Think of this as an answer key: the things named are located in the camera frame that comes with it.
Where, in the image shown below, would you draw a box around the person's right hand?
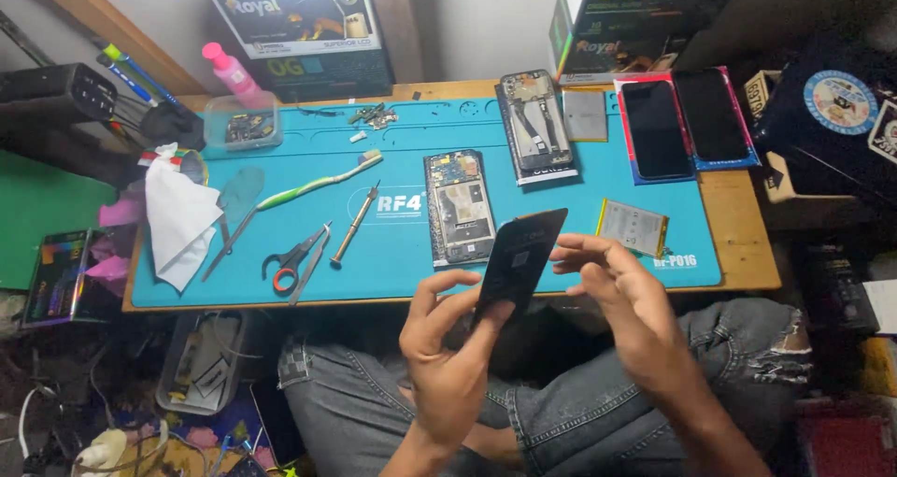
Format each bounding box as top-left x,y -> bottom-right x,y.
550,233 -> 692,394

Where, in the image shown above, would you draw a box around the person's left hand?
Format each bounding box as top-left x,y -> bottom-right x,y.
399,269 -> 517,445

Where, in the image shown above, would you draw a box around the black phone screen panel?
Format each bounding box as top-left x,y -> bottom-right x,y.
471,208 -> 569,325

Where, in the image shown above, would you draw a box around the silver battery with yellow edge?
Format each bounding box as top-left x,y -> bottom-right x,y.
596,197 -> 671,260

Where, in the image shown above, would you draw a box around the opened phone with circuit board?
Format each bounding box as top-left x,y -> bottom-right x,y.
422,148 -> 498,268

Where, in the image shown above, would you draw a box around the grey flat battery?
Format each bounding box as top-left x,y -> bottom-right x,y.
562,89 -> 610,143

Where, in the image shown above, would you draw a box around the black phone on red packet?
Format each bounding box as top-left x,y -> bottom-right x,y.
613,72 -> 699,185

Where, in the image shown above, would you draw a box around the person's grey jeans legs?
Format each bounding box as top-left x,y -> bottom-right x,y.
278,298 -> 814,477

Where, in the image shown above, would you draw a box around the black phone on pink packet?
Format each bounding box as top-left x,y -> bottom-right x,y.
670,65 -> 762,172

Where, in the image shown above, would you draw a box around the blue silicone repair mat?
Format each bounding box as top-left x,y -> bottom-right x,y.
131,96 -> 723,309

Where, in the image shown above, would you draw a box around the large black green box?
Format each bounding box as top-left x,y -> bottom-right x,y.
548,0 -> 748,86

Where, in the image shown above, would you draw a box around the heap of small metal parts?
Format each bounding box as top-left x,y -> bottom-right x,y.
348,102 -> 399,132

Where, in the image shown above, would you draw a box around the silver tweezers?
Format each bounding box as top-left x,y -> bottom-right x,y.
288,221 -> 334,307

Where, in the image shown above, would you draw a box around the black bag with round stickers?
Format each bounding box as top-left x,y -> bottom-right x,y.
753,34 -> 897,208

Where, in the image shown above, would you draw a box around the green white toothbrush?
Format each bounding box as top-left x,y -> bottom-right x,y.
255,148 -> 385,212

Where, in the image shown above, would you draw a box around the dark printed box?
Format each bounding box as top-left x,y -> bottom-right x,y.
248,47 -> 395,104

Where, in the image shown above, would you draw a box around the red box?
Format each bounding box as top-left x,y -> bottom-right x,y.
795,399 -> 897,477

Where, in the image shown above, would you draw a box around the clear plastic pick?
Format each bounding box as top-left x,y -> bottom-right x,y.
218,166 -> 266,226

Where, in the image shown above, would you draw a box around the clear container with parts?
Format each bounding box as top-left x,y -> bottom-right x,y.
202,91 -> 285,160

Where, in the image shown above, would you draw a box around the white printed screen box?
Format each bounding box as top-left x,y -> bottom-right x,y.
202,0 -> 384,62

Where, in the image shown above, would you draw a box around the pink bottle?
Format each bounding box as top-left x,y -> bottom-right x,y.
201,41 -> 271,111

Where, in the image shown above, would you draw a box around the grey tray with papers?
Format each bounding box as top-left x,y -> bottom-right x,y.
155,312 -> 248,417

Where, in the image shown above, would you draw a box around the coloured tape roll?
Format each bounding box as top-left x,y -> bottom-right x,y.
137,147 -> 210,188

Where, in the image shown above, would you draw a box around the white tissue cloth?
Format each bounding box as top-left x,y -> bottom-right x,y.
143,142 -> 226,294

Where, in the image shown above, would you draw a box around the black cloth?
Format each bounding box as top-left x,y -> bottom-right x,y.
139,101 -> 206,153

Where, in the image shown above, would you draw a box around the pink cloth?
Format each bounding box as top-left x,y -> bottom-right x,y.
83,181 -> 146,300

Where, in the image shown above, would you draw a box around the blue green pens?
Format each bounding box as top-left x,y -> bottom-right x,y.
94,38 -> 184,111

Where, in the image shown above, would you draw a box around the holographic flat box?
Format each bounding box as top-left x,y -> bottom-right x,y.
20,228 -> 107,330

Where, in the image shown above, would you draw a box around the green board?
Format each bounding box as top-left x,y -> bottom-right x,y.
0,148 -> 117,293

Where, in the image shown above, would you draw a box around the black hot air station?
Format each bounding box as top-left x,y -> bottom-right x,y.
0,61 -> 119,125

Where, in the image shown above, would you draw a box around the black phone frame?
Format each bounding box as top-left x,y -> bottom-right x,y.
499,69 -> 576,173

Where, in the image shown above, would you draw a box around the brass handled screwdriver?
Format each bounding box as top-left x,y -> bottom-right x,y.
329,180 -> 382,267

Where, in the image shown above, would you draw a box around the black scissors with red ring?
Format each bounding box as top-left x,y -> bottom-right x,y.
261,225 -> 330,294

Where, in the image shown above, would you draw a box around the heap of cables and clutter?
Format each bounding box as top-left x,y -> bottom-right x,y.
0,337 -> 295,477

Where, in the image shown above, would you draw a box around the wooden frame beam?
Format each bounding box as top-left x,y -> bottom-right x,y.
20,0 -> 206,97

